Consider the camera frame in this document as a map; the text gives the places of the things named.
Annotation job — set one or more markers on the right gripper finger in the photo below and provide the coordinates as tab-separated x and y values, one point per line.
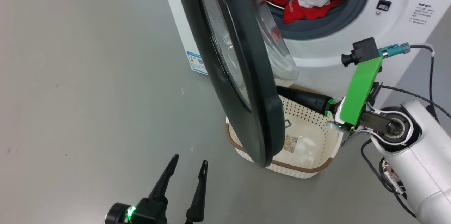
306	100

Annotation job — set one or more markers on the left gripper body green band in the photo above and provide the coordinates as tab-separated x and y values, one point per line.
151	211

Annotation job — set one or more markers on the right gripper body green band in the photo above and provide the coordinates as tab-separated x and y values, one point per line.
361	90

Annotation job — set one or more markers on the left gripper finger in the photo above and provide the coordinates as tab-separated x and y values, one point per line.
200	196
165	181

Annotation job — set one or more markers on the dark round glass washer door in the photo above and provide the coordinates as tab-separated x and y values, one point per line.
260	111

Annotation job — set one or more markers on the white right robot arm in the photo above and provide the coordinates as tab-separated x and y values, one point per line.
422	167

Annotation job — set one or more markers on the cream perforated laundry basket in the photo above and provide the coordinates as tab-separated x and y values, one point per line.
310	139

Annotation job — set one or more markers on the paper label inside basket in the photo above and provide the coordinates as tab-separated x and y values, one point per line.
290	143

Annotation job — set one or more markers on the white front-load washing machine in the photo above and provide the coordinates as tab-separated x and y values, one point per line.
352	26

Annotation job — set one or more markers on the grey rubber door gasket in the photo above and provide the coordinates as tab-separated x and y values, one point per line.
317	31

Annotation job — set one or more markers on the black door lock socket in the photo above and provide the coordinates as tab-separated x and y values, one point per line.
384	5

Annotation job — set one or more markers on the blue energy label sticker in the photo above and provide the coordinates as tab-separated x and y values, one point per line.
196	62

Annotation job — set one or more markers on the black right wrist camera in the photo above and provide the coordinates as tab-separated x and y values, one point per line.
363	51

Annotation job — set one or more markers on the teal right camera connector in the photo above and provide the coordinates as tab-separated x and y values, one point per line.
393	50

